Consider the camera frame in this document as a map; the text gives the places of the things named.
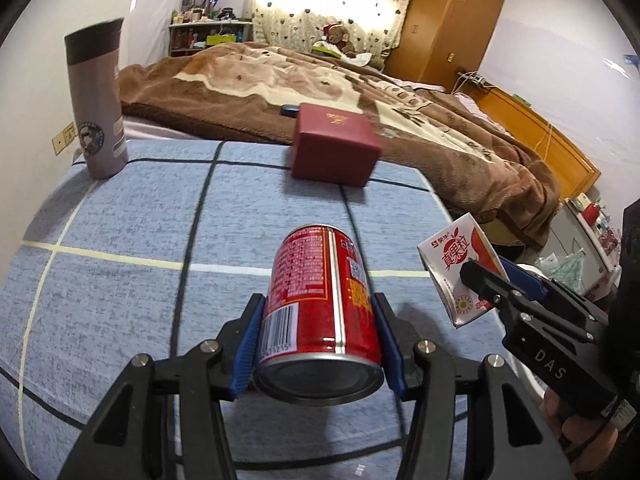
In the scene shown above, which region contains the red white juice carton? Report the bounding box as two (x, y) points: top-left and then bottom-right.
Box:
(416, 212), (509, 330)

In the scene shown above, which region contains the printed plastic bag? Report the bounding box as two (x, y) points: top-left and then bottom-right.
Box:
(537, 250), (587, 292)

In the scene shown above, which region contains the beige wall socket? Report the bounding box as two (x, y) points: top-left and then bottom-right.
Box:
(52, 122), (77, 156)

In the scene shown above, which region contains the white round trash bin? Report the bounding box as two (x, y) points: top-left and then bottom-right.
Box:
(515, 262), (551, 406)

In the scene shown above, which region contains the grey nightstand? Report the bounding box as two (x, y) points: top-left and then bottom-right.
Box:
(547, 196), (624, 302)

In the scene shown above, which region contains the wooden wardrobe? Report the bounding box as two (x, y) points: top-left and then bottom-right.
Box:
(385, 0), (509, 94)

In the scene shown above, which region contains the brown teddy bear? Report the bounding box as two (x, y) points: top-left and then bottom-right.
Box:
(322, 22), (359, 59)

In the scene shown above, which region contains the red drink can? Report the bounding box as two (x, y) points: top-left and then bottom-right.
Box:
(252, 224), (386, 407)

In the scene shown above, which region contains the grey thermos tumbler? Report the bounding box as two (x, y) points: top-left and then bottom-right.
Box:
(64, 17), (129, 181)

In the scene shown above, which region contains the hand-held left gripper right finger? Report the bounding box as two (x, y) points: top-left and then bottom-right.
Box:
(371, 292), (576, 480)

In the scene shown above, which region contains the dark red gift box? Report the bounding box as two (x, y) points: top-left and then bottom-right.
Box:
(291, 103), (383, 188)

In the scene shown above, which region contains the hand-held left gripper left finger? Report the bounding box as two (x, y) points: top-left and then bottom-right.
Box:
(57, 294), (267, 480)

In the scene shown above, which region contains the bed with brown blanket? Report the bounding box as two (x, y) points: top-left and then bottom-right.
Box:
(117, 42), (562, 252)

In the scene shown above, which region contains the cluttered wall shelf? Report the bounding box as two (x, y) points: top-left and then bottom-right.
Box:
(167, 19), (254, 59)

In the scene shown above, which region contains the person's right hand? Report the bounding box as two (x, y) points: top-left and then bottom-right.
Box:
(542, 389), (619, 462)

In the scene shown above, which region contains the wooden headboard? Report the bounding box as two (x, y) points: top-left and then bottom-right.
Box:
(472, 85), (602, 202)

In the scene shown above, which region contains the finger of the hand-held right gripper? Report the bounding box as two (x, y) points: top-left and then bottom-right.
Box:
(496, 255), (609, 342)
(459, 258), (532, 329)

